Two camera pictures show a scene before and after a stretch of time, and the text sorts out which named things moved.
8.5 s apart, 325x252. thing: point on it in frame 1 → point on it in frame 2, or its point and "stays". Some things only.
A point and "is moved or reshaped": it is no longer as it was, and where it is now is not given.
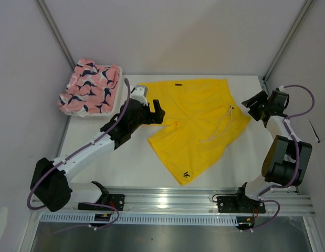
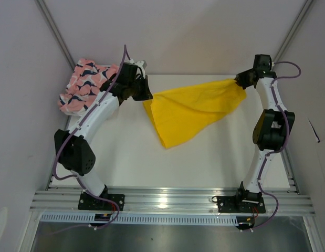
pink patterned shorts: [91, 89] stays
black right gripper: [252, 112] → [240, 79]
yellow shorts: [205, 121] is moved or reshaped
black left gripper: [159, 113] → [146, 95]
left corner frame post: [45, 10] stays
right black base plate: [239, 203] stays
